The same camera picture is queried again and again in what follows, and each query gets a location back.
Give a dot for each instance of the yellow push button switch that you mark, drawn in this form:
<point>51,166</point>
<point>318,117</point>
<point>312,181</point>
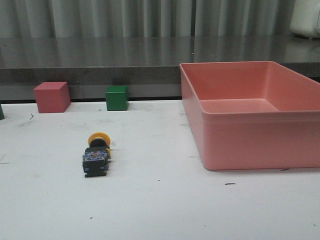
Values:
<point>95,160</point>

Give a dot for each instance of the green cube block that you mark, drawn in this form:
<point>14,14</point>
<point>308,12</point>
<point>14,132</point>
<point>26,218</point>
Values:
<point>116,97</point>

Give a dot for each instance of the grey back counter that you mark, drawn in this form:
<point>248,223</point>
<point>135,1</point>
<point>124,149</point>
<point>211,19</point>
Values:
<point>148,66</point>

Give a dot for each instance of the pink plastic bin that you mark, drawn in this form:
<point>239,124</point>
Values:
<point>252,115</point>

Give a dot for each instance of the pink cube block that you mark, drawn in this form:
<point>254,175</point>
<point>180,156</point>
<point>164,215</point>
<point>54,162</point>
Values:
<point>52,97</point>

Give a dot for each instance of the dark green block at edge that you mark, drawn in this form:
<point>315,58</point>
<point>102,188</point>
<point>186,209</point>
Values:
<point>1,113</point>

